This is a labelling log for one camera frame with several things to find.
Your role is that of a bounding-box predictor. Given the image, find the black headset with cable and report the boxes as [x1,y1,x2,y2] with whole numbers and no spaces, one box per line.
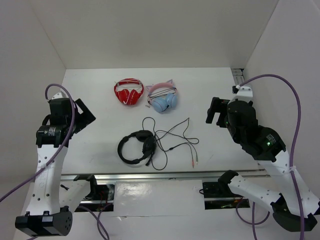
[116,116,200,172]

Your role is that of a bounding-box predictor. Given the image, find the blue pink cat-ear headphones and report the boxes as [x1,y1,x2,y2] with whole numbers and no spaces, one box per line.
[146,79,178,113]

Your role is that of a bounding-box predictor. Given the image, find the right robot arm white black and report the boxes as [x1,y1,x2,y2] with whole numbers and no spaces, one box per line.
[205,86,320,232]

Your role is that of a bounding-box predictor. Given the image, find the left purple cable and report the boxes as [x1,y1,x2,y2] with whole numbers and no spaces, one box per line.
[0,83,111,240]

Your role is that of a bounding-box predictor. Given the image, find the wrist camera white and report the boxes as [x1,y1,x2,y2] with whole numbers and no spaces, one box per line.
[232,85,253,103]
[48,91,67,102]

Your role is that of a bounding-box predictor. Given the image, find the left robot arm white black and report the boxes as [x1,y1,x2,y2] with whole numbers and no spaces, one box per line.
[15,92,99,238]

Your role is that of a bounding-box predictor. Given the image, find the aluminium rail right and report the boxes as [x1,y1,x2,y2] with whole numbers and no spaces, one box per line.
[231,68,245,85]

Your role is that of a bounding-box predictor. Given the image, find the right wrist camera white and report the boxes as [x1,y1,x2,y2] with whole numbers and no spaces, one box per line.
[232,85,253,103]

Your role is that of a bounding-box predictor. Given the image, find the aluminium rail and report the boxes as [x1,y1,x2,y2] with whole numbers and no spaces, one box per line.
[59,168,271,201]
[231,68,245,85]

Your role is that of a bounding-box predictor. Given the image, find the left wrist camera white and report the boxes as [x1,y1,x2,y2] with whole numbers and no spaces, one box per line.
[48,91,67,102]

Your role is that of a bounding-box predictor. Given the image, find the aluminium rail front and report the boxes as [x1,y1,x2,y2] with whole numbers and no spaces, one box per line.
[59,168,271,201]

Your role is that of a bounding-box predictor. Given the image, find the red headphones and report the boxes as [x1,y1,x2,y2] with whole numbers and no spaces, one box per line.
[113,78,144,106]

